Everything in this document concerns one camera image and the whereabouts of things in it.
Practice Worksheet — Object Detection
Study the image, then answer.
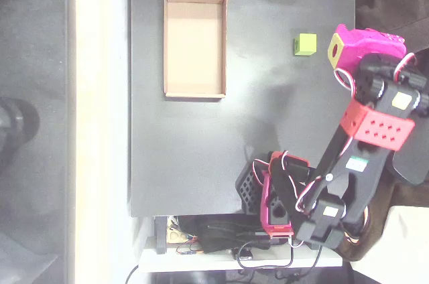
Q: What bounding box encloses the brown leather bag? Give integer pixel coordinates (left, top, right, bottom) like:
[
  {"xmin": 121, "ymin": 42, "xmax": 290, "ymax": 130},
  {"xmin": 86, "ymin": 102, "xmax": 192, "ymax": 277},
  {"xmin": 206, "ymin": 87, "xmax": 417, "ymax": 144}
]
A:
[{"xmin": 334, "ymin": 176, "xmax": 407, "ymax": 262}]

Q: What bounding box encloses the thin black looped cable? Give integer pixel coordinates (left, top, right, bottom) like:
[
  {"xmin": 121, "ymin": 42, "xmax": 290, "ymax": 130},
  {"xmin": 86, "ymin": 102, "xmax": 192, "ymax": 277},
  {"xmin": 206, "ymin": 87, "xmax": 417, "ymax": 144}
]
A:
[{"xmin": 233, "ymin": 242, "xmax": 324, "ymax": 280}]

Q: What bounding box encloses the green cube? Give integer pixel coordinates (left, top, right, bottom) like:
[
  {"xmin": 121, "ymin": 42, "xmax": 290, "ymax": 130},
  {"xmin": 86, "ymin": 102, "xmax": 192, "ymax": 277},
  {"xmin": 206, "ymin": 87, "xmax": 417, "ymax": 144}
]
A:
[{"xmin": 294, "ymin": 33, "xmax": 318, "ymax": 57}]

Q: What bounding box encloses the black cable bundle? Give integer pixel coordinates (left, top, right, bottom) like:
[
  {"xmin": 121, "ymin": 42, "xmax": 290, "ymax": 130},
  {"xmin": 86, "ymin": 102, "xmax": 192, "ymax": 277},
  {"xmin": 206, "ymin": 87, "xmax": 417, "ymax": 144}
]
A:
[{"xmin": 180, "ymin": 215, "xmax": 272, "ymax": 255}]

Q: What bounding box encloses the white shelf board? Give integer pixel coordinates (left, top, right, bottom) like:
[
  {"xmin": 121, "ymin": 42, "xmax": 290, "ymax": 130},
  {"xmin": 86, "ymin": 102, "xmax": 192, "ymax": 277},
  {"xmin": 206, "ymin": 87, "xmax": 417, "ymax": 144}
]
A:
[{"xmin": 139, "ymin": 236, "xmax": 343, "ymax": 273}]

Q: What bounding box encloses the white cloth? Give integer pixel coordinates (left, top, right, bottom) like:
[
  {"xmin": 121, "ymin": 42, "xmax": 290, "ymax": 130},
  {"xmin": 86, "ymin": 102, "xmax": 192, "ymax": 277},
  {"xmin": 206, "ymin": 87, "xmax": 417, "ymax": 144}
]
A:
[{"xmin": 350, "ymin": 205, "xmax": 429, "ymax": 284}]

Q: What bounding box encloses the cardboard box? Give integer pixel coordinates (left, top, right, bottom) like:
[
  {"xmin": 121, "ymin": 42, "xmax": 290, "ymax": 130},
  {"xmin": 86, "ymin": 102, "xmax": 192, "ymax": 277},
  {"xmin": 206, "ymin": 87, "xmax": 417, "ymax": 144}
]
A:
[{"xmin": 163, "ymin": 0, "xmax": 229, "ymax": 99}]

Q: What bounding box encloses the black office chair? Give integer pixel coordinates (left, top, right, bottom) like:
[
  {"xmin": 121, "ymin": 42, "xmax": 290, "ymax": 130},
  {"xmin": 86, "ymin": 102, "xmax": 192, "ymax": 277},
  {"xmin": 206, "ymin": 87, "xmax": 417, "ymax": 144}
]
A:
[{"xmin": 390, "ymin": 143, "xmax": 429, "ymax": 186}]

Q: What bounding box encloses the black perforated arm base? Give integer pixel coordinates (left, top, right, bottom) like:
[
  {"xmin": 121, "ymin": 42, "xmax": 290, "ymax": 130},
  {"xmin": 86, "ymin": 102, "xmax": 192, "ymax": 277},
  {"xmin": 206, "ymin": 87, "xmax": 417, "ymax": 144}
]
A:
[{"xmin": 235, "ymin": 163, "xmax": 265, "ymax": 215}]

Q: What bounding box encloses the small circuit board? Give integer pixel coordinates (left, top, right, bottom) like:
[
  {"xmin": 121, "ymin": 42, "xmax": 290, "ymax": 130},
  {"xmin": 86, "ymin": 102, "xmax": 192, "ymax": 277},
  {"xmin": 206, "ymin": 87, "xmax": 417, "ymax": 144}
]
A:
[{"xmin": 176, "ymin": 243, "xmax": 205, "ymax": 257}]

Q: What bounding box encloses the beige wooden piece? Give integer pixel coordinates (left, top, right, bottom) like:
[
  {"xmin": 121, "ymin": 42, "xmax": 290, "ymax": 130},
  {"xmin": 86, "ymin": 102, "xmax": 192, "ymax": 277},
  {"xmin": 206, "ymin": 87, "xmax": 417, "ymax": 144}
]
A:
[{"xmin": 167, "ymin": 226, "xmax": 186, "ymax": 244}]

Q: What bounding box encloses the thick black cable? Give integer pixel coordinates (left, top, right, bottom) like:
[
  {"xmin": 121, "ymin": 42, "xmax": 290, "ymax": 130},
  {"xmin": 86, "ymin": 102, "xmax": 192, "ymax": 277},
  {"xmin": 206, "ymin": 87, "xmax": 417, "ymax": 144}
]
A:
[{"xmin": 124, "ymin": 263, "xmax": 140, "ymax": 284}]

